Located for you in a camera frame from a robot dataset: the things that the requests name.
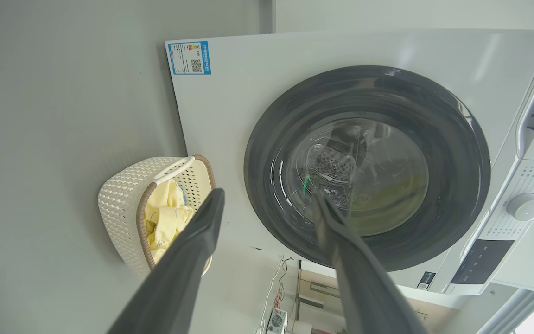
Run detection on beige wooden furniture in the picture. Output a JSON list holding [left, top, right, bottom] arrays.
[[295, 267, 434, 334]]

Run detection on grey power supply box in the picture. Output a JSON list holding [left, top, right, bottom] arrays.
[[266, 308, 288, 334]]

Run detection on white round control knob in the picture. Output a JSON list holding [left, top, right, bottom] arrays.
[[506, 193, 534, 221]]

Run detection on cream perforated laundry basket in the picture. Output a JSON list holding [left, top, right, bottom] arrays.
[[98, 154, 216, 277]]

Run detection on red wires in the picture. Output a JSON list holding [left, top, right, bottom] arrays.
[[274, 278, 287, 309]]

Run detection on round dark glass washer door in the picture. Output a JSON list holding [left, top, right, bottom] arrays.
[[244, 65, 491, 272]]

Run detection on blue bordered energy label sticker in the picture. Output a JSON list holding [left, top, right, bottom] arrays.
[[167, 41, 212, 76]]

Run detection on pale yellow garment blue lines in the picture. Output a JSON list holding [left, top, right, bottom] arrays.
[[145, 205, 196, 265]]

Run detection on white washing machine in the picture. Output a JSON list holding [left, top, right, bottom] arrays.
[[165, 29, 534, 297]]

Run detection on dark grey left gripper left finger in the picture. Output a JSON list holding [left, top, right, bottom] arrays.
[[107, 187, 226, 334]]

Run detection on white floor cable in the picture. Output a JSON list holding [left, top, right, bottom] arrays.
[[257, 257, 287, 334]]

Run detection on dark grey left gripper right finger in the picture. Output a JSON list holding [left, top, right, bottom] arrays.
[[311, 189, 429, 334]]

